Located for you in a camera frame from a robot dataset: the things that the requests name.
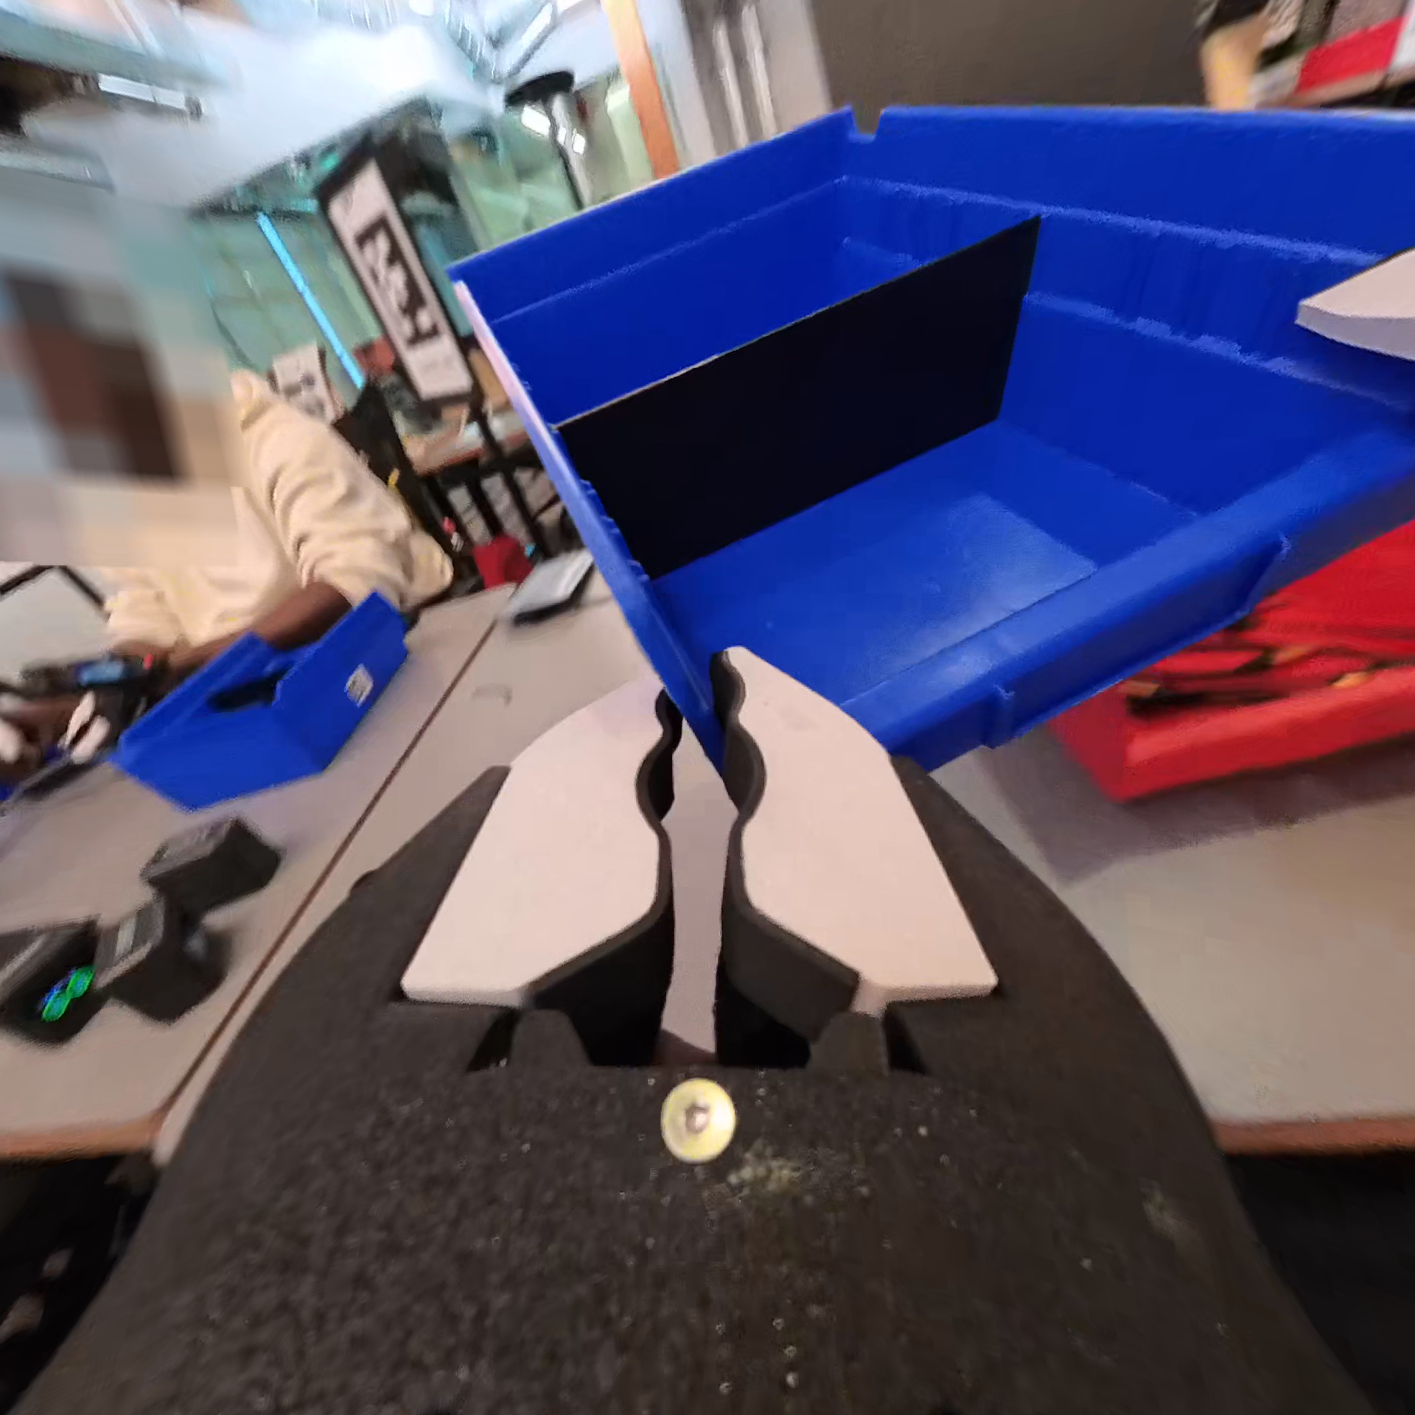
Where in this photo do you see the black device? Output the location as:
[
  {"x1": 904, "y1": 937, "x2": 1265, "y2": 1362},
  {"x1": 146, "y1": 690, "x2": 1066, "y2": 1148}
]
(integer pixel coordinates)
[
  {"x1": 0, "y1": 917, "x2": 106, "y2": 1046},
  {"x1": 93, "y1": 818, "x2": 283, "y2": 1024}
]

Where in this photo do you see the blue storage bin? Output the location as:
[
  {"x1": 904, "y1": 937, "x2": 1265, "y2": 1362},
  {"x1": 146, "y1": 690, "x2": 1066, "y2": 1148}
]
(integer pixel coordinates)
[
  {"x1": 111, "y1": 591, "x2": 411, "y2": 811},
  {"x1": 447, "y1": 105, "x2": 1415, "y2": 775}
]

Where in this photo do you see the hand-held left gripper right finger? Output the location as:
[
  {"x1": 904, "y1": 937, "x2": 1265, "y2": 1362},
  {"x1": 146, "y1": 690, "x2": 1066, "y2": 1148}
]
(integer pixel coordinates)
[{"x1": 711, "y1": 645, "x2": 1000, "y2": 1017}]

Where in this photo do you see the black bin divider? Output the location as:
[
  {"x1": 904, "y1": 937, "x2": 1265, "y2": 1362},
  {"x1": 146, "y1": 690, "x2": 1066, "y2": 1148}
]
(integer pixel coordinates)
[{"x1": 557, "y1": 217, "x2": 1041, "y2": 582}]

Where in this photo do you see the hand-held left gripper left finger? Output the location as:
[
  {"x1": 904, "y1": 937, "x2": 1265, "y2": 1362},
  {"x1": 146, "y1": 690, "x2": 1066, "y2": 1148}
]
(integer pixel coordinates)
[{"x1": 400, "y1": 673, "x2": 681, "y2": 1012}]

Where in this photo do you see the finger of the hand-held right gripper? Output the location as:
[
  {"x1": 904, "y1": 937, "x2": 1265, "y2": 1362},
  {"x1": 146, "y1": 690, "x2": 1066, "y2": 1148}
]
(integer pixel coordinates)
[{"x1": 1296, "y1": 248, "x2": 1415, "y2": 362}]

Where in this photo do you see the red storage bin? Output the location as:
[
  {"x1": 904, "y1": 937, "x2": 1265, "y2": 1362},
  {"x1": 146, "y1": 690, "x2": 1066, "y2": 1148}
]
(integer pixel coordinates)
[{"x1": 1050, "y1": 519, "x2": 1415, "y2": 803}]

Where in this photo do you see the framed marker sign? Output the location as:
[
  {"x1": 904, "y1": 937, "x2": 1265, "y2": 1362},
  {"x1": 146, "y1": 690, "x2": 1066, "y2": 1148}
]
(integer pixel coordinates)
[{"x1": 320, "y1": 143, "x2": 478, "y2": 405}]

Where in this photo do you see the grey desk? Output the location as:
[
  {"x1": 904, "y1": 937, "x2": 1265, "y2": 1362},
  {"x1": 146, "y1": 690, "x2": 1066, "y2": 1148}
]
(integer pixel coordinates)
[
  {"x1": 155, "y1": 575, "x2": 1415, "y2": 1163},
  {"x1": 0, "y1": 585, "x2": 516, "y2": 1157}
]

